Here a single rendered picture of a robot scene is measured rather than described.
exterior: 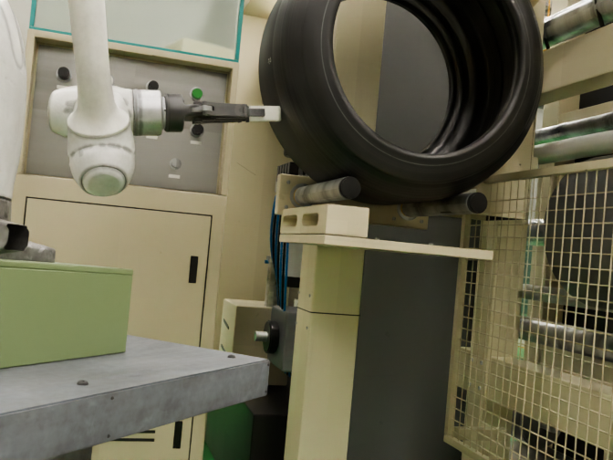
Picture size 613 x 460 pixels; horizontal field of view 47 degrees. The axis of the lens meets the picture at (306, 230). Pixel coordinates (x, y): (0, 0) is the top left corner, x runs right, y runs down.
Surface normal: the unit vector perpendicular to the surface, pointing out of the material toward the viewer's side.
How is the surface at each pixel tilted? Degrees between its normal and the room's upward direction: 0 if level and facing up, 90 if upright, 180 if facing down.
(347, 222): 90
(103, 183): 137
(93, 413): 90
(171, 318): 90
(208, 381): 90
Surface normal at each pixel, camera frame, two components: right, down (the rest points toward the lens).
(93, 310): 0.89, 0.07
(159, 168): 0.28, 0.00
